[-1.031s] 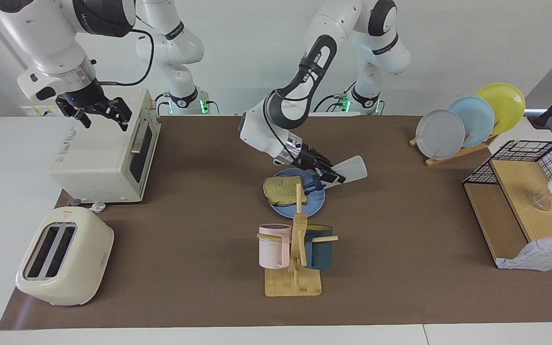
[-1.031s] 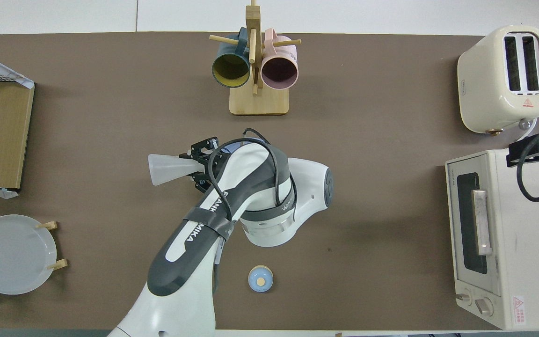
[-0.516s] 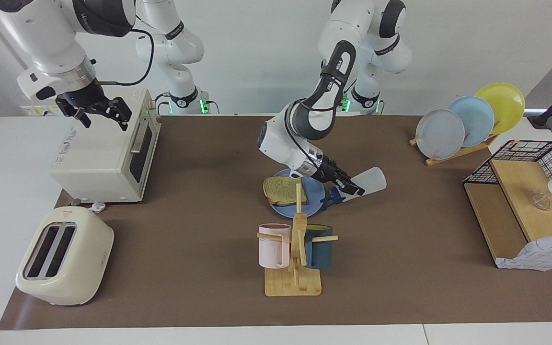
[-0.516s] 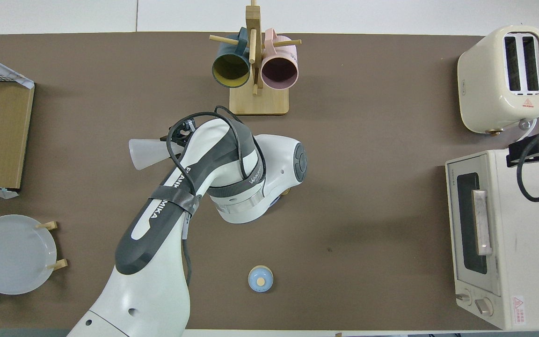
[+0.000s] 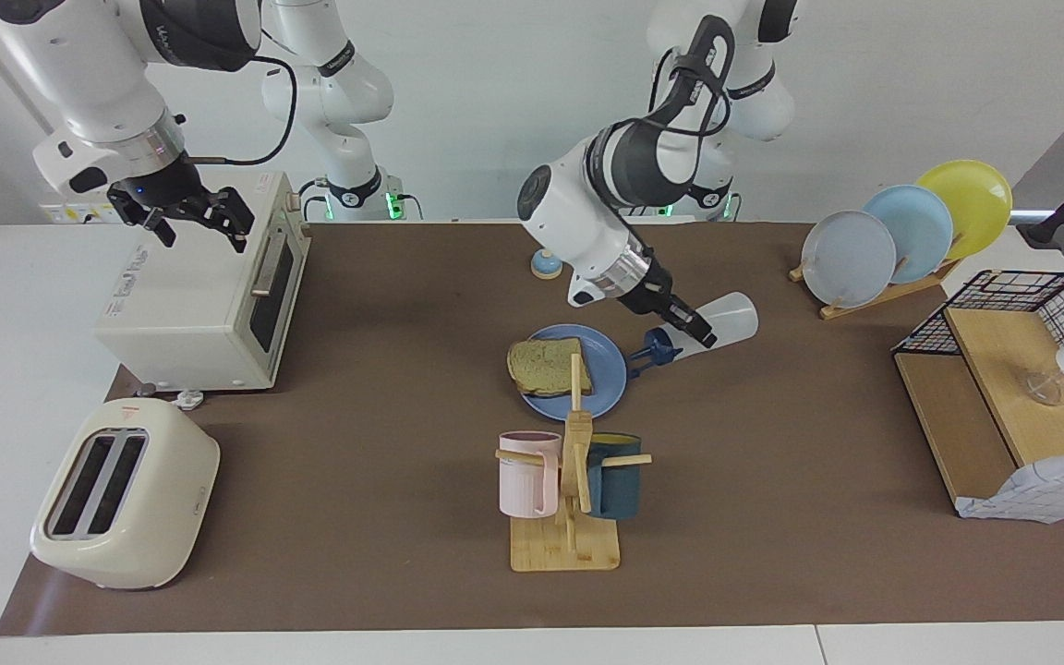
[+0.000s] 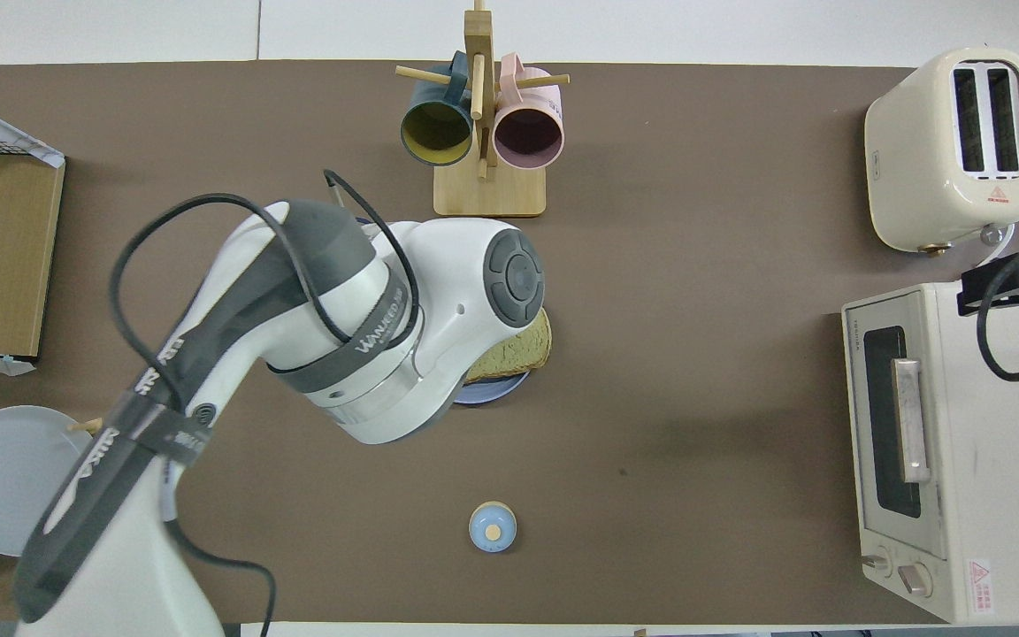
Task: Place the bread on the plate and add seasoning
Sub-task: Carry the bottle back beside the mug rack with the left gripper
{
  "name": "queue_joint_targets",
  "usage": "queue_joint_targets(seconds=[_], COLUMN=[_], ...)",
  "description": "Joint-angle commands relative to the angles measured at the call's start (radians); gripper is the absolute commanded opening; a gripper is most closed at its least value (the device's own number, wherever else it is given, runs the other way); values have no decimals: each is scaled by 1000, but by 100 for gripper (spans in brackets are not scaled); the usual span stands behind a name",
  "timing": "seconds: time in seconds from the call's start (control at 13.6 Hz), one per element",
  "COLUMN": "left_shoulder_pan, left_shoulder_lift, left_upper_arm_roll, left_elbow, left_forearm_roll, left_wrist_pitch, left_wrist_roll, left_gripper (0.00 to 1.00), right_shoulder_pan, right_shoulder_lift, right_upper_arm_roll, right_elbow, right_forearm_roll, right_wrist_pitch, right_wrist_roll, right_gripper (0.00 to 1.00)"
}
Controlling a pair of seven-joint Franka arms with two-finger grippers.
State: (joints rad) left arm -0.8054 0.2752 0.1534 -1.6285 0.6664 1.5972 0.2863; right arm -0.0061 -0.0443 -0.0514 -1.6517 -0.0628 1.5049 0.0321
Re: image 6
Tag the wooden box crate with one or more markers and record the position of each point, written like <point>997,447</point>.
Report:
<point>41,152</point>

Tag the wooden mug tree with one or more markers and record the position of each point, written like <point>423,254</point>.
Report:
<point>492,190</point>

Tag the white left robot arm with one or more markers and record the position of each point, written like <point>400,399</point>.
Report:
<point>456,283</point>

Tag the pink ribbed mug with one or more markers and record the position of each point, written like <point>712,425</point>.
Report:
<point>527,133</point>

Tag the brown table mat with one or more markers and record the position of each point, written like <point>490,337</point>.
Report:
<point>695,265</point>

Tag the dark teal mug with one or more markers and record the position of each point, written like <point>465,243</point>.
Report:
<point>436,133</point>

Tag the cream two-slot toaster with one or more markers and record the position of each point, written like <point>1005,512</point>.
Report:
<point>907,177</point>

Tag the wooden plate rack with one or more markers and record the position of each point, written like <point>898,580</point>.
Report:
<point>85,425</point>

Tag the white toaster oven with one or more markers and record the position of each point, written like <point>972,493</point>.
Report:
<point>1005,442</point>

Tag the slice of toast bread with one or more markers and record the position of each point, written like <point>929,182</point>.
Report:
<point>518,349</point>

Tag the periwinkle blue dinner plate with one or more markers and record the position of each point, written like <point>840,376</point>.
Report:
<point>492,394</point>

